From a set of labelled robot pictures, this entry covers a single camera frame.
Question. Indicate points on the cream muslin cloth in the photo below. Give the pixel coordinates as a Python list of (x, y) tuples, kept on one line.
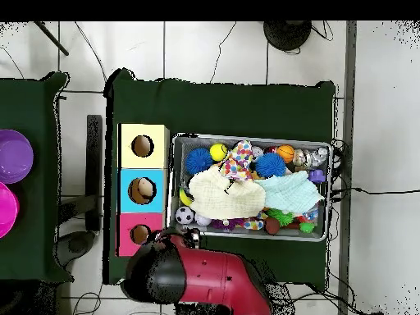
[(223, 200)]

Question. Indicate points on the white polka dot cloth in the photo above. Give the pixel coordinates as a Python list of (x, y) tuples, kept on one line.
[(239, 160)]

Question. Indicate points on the mint green muslin cloth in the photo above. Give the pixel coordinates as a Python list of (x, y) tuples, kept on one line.
[(292, 193)]

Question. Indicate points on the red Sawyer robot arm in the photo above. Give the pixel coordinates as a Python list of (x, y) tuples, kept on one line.
[(213, 275)]

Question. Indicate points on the wooden box with three holes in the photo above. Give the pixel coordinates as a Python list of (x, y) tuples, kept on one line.
[(144, 160)]

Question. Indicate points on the blue spiky rubber ball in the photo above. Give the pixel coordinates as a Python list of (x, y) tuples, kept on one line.
[(270, 165), (198, 160)]

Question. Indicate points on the yellow ball with black print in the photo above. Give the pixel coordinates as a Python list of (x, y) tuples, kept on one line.
[(218, 152)]

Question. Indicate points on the small soccer ball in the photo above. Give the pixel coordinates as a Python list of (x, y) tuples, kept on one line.
[(184, 215)]

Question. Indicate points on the dark green tablecloth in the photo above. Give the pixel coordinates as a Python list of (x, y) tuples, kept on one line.
[(229, 108), (32, 105)]

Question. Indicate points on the orange toy basketball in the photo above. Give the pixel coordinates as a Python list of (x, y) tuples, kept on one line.
[(286, 153)]

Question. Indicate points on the brown ball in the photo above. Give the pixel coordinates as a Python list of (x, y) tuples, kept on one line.
[(272, 226)]

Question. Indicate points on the purple toy block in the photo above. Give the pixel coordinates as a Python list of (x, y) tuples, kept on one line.
[(316, 176)]

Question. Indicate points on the black upright panel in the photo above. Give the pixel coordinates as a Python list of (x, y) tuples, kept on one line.
[(94, 170)]

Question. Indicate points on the grey round base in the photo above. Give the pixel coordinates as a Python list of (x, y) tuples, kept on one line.
[(77, 246)]

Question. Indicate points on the black round stand base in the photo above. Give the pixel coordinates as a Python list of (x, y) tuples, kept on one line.
[(287, 34)]

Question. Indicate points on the purple plastic bowl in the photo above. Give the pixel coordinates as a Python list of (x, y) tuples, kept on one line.
[(13, 157)]

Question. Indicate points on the magenta plastic bowl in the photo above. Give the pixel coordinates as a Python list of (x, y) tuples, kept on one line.
[(6, 210)]

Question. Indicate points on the black rod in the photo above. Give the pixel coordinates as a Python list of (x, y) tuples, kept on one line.
[(52, 39)]

